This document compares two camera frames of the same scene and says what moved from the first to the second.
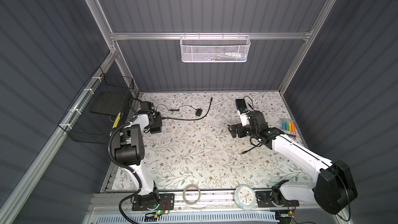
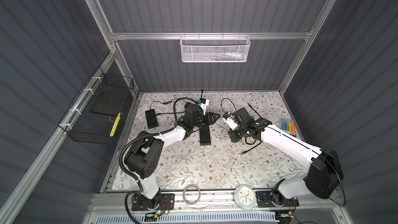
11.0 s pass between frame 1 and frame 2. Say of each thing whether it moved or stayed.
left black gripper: moved
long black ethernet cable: moved
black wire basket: stayed
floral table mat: stayed
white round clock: stayed
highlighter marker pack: stayed
